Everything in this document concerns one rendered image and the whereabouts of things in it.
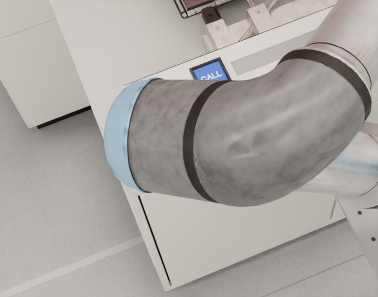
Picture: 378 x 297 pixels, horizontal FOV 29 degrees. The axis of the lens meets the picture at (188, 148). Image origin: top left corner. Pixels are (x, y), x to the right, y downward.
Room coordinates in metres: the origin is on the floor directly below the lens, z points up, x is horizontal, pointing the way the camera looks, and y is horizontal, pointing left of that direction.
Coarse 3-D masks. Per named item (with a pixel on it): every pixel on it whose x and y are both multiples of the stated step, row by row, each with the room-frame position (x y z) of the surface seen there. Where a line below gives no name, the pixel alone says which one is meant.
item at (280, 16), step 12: (300, 0) 0.82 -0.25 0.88; (312, 0) 0.82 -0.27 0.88; (324, 0) 0.81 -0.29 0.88; (336, 0) 0.81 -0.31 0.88; (276, 12) 0.80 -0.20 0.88; (288, 12) 0.80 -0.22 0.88; (300, 12) 0.79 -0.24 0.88; (312, 12) 0.79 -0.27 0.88; (240, 24) 0.79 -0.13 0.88; (276, 24) 0.78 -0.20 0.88; (204, 36) 0.78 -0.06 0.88; (240, 36) 0.77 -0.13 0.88
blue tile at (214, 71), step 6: (210, 66) 0.66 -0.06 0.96; (216, 66) 0.66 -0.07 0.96; (198, 72) 0.65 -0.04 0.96; (204, 72) 0.65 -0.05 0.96; (210, 72) 0.65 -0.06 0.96; (216, 72) 0.64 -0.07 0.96; (222, 72) 0.64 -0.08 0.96; (198, 78) 0.64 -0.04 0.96; (204, 78) 0.64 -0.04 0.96; (210, 78) 0.64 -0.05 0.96; (216, 78) 0.63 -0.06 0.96; (222, 78) 0.63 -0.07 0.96
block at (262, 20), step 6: (258, 6) 0.80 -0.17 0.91; (264, 6) 0.80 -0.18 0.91; (246, 12) 0.80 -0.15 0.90; (252, 12) 0.79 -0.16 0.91; (258, 12) 0.79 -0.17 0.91; (264, 12) 0.79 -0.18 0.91; (246, 18) 0.80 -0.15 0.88; (252, 18) 0.78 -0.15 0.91; (258, 18) 0.78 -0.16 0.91; (264, 18) 0.77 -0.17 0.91; (270, 18) 0.77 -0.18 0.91; (252, 24) 0.77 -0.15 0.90; (258, 24) 0.76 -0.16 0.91; (264, 24) 0.76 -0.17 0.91; (270, 24) 0.76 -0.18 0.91; (258, 30) 0.75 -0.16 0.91; (264, 30) 0.75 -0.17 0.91
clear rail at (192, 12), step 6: (216, 0) 0.84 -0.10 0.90; (222, 0) 0.83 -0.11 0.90; (228, 0) 0.83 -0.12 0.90; (234, 0) 0.84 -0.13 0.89; (198, 6) 0.83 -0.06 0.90; (204, 6) 0.83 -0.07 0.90; (216, 6) 0.83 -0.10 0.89; (186, 12) 0.82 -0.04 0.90; (192, 12) 0.82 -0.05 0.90; (198, 12) 0.82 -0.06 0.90
